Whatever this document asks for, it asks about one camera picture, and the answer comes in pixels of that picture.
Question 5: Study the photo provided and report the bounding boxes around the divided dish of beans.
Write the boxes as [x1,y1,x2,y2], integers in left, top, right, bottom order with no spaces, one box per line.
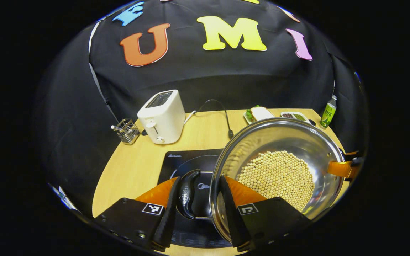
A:
[280,111,311,124]

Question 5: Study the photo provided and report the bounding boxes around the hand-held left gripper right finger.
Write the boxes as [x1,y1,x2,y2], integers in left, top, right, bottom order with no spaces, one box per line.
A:
[220,175,312,252]

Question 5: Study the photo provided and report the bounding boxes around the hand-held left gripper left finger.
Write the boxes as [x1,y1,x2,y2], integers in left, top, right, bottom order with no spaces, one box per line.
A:
[93,177,181,252]

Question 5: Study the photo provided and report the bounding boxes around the wire mesh utensil holder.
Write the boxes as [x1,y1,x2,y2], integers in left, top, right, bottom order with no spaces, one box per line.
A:
[111,118,141,145]

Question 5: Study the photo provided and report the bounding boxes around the pile of soybeans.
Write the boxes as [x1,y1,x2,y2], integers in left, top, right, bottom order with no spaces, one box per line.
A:
[236,150,315,212]

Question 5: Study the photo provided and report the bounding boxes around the stainless steel pot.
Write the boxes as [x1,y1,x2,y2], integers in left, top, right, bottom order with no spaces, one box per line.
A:
[176,117,346,244]

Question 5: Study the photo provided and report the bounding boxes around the black induction cooktop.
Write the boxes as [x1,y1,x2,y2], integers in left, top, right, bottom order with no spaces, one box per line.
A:
[157,149,234,249]

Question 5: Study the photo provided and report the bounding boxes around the white toaster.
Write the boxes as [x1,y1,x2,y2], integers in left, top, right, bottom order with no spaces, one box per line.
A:
[137,89,186,144]

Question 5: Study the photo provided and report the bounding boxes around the green drink bottle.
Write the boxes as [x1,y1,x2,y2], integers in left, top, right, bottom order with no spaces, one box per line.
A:
[320,95,337,128]

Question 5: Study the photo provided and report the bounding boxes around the black power cable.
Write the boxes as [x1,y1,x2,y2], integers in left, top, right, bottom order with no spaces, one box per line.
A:
[193,99,234,139]

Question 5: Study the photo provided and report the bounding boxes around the white sandwich plate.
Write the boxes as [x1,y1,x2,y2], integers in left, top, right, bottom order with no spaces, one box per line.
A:
[243,106,276,125]

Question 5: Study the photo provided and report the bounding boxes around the white bread sandwich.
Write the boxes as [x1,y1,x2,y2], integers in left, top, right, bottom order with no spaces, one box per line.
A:
[246,105,275,121]

